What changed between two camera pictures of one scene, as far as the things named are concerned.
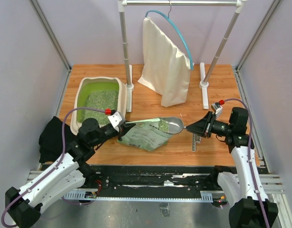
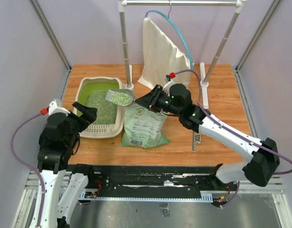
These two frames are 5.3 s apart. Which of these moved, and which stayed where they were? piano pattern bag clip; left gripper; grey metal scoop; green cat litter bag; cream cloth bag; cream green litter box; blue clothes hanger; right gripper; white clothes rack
Moved: left gripper; right gripper; green cat litter bag; grey metal scoop
Stayed: cream green litter box; piano pattern bag clip; blue clothes hanger; white clothes rack; cream cloth bag
